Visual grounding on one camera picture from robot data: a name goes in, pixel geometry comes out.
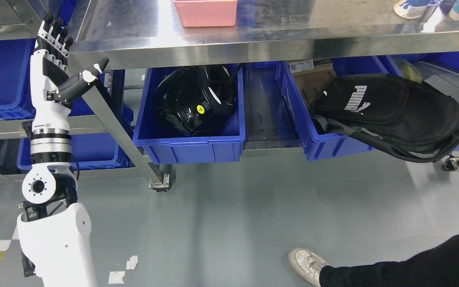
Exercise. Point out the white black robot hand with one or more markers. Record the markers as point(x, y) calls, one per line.
point(53, 91)

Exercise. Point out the pink plastic storage box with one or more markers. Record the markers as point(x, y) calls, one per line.
point(206, 13)

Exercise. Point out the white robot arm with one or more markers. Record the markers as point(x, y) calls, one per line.
point(54, 227)

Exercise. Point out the cardboard box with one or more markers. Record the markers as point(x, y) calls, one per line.
point(311, 77)

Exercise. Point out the blue bin far left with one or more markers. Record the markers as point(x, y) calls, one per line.
point(15, 98)

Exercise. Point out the blue bin lower left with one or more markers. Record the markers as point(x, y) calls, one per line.
point(93, 151)

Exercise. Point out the stainless steel work table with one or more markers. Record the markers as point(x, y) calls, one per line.
point(359, 35)

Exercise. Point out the blue bin with helmet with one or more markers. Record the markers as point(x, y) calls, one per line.
point(165, 146)

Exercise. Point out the black glossy helmet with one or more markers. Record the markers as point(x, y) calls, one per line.
point(197, 100)

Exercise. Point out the blue bin with backpack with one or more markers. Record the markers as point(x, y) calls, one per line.
point(317, 135)

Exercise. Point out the white sneaker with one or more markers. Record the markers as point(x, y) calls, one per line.
point(307, 265)

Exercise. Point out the black Puma backpack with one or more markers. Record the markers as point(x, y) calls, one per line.
point(408, 120)

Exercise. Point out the blue white bottle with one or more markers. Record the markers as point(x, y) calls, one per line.
point(410, 9)

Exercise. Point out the black trouser leg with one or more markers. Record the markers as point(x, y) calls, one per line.
point(436, 267)

